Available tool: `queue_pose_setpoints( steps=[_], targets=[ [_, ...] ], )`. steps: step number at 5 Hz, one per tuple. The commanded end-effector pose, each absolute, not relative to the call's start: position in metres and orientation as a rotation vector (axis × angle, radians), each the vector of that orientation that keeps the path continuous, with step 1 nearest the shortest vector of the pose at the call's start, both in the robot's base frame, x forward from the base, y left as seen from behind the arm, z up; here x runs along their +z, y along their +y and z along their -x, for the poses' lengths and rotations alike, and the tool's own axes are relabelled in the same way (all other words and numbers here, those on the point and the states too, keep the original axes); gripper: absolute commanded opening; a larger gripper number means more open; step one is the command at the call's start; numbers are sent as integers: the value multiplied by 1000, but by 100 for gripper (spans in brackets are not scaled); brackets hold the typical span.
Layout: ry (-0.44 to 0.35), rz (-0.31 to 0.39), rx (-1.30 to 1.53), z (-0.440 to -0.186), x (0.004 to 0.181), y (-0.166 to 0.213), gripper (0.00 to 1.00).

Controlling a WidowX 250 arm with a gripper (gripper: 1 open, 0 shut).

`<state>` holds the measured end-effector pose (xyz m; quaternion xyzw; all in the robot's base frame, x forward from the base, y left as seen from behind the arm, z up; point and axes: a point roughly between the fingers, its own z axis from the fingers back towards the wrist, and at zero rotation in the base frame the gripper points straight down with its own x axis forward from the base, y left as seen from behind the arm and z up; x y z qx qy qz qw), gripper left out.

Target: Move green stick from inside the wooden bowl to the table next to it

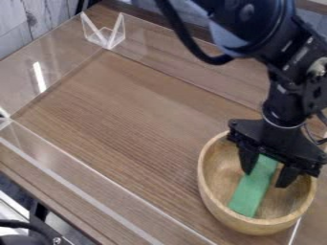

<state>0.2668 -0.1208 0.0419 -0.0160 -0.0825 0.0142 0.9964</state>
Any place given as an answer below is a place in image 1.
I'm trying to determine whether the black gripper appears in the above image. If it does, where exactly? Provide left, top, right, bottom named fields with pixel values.
left=227, top=119, right=327, bottom=189

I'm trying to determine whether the green rectangular stick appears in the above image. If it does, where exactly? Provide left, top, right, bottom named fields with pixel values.
left=227, top=155, right=279, bottom=218

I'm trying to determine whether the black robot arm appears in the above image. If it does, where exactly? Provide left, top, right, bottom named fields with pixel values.
left=155, top=0, right=327, bottom=188

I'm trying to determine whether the wooden bowl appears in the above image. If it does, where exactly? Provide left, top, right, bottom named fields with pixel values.
left=197, top=132, right=317, bottom=235

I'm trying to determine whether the clear acrylic barrier wall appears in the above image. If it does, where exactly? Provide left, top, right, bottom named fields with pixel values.
left=0, top=11, right=327, bottom=245

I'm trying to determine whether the clear acrylic corner bracket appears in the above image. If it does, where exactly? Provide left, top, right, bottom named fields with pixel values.
left=81, top=12, right=126, bottom=50

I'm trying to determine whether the black table leg frame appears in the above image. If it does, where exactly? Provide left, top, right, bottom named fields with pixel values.
left=29, top=201, right=75, bottom=245

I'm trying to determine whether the black cable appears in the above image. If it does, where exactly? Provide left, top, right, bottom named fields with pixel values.
left=0, top=217, right=33, bottom=229

